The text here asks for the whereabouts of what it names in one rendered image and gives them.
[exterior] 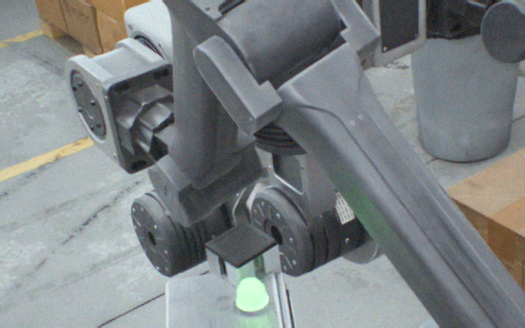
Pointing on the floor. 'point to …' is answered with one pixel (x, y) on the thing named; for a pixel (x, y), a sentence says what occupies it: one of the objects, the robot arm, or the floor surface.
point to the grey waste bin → (463, 99)
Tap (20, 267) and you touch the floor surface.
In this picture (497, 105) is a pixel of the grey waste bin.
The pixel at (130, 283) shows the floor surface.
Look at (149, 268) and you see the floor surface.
